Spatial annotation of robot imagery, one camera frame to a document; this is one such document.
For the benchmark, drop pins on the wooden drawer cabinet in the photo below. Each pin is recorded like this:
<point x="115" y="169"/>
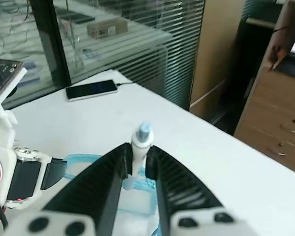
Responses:
<point x="275" y="108"/>

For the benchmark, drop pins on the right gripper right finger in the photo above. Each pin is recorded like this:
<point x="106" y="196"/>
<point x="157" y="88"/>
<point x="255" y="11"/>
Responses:
<point x="184" y="182"/>

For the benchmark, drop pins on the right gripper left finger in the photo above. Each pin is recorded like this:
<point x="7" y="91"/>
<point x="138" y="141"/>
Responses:
<point x="88" y="186"/>

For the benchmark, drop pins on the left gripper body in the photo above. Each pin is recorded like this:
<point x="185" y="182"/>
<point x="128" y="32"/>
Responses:
<point x="22" y="177"/>

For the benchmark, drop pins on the black smartphone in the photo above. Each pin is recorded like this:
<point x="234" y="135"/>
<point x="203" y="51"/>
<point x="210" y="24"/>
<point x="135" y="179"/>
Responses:
<point x="91" y="90"/>

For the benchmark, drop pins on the white pen with blue cap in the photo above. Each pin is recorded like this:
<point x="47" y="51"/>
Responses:
<point x="140" y="147"/>

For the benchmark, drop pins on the clear pouch with blue trim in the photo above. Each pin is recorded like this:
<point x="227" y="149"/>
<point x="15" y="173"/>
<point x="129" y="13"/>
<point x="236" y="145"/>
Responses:
<point x="137" y="199"/>

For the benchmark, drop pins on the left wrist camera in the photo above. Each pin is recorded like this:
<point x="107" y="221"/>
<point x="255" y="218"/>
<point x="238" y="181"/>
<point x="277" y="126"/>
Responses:
<point x="2" y="76"/>

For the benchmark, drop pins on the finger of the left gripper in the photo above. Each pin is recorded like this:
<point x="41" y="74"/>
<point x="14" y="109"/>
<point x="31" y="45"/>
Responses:
<point x="54" y="172"/>

